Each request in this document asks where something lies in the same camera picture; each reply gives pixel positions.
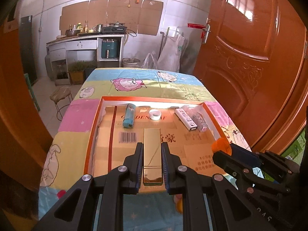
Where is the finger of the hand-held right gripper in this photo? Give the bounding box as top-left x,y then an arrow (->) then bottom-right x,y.
212,149 -> 291,195
230,144 -> 301,184

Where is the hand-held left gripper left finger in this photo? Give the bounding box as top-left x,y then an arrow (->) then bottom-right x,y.
31,142 -> 145,231

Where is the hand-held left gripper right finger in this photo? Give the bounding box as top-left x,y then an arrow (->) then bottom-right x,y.
161,141 -> 276,231

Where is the gold rectangular box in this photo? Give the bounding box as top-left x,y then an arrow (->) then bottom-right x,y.
143,128 -> 163,186

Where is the shallow cardboard box tray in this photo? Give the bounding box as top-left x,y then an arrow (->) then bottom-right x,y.
83,96 -> 235,194

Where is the orange bottle cap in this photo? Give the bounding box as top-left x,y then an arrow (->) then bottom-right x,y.
211,138 -> 233,156

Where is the teal lighter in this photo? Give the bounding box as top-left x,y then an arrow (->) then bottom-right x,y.
122,103 -> 136,128

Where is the white cartoon print lighter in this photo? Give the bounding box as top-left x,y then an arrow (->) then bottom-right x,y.
174,108 -> 198,131

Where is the clear plastic packet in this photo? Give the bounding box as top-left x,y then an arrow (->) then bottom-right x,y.
190,111 -> 208,132

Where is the green printed carton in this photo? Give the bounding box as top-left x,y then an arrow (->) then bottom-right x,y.
297,130 -> 308,164

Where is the brown wooden door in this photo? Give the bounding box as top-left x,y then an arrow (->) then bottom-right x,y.
192,0 -> 308,147

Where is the colourful cartoon printed blanket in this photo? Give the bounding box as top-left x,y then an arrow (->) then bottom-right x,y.
38,67 -> 253,231

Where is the round grey basin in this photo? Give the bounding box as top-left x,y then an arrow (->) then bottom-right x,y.
121,58 -> 142,68

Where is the clear plastic bag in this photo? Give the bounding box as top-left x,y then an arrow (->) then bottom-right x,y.
141,52 -> 158,69

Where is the dark planter box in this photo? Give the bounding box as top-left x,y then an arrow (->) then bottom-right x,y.
84,64 -> 97,80

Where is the round cushioned stool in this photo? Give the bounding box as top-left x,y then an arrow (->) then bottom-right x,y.
50,86 -> 74,121

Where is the planter box with grass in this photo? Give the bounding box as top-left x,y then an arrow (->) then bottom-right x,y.
68,61 -> 86,85

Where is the white woven sack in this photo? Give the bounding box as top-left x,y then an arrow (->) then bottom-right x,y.
157,34 -> 185,73

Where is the teal air fryer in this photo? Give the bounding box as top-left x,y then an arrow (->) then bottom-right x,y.
101,39 -> 119,59

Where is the grey gas cylinder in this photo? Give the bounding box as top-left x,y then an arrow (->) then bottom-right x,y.
44,54 -> 54,81

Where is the white kitchen counter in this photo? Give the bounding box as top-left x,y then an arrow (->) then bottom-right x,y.
46,34 -> 126,68

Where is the black gas stove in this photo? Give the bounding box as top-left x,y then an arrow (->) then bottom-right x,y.
102,23 -> 127,34

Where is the dark grey panel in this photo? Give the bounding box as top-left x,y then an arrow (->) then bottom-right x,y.
20,16 -> 38,81

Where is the metal door handle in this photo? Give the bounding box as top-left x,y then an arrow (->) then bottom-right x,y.
202,18 -> 212,44

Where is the cardboard wall covering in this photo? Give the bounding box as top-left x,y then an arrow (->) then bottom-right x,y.
59,0 -> 164,36

